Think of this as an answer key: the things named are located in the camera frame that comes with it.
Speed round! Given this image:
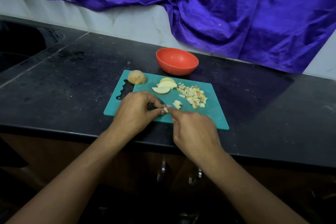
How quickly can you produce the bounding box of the dark kitchen sink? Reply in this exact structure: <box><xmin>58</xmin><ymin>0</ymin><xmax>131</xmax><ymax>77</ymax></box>
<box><xmin>0</xmin><ymin>21</ymin><xmax>65</xmax><ymax>72</ymax></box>

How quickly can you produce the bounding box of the person's right hand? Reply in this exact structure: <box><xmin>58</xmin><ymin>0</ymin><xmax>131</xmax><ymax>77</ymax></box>
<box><xmin>167</xmin><ymin>108</ymin><xmax>225</xmax><ymax>167</ymax></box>

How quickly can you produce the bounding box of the metal cabinet handle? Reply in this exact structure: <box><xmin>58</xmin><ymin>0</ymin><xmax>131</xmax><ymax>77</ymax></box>
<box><xmin>188</xmin><ymin>168</ymin><xmax>202</xmax><ymax>187</ymax></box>
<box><xmin>157</xmin><ymin>161</ymin><xmax>167</xmax><ymax>182</ymax></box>

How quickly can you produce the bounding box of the brown potato half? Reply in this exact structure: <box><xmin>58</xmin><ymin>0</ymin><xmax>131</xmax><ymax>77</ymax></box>
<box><xmin>127</xmin><ymin>69</ymin><xmax>147</xmax><ymax>85</ymax></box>

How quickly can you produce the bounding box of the person's left hand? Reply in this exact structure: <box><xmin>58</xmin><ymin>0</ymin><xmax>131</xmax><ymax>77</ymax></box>
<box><xmin>109</xmin><ymin>91</ymin><xmax>167</xmax><ymax>138</ymax></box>

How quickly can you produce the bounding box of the purple cloth curtain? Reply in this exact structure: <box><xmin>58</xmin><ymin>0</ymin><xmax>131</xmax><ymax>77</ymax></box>
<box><xmin>31</xmin><ymin>0</ymin><xmax>336</xmax><ymax>74</ymax></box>

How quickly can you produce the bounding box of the teal plastic cutting board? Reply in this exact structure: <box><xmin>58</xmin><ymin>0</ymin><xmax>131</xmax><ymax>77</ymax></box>
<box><xmin>103</xmin><ymin>70</ymin><xmax>230</xmax><ymax>131</ymax></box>

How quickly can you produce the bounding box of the orange bowl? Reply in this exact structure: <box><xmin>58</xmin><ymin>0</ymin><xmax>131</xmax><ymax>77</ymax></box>
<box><xmin>156</xmin><ymin>47</ymin><xmax>200</xmax><ymax>76</ymax></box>

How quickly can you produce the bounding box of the pile of diced apple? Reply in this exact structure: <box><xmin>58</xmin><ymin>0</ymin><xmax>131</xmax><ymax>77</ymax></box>
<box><xmin>173</xmin><ymin>83</ymin><xmax>209</xmax><ymax>110</ymax></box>

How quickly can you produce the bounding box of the person's right forearm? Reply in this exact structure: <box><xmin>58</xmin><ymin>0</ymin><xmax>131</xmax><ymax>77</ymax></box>
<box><xmin>204</xmin><ymin>149</ymin><xmax>310</xmax><ymax>224</ymax></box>

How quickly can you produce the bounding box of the person's left forearm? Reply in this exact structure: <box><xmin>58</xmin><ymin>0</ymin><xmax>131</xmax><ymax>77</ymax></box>
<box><xmin>6</xmin><ymin>126</ymin><xmax>129</xmax><ymax>224</ymax></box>

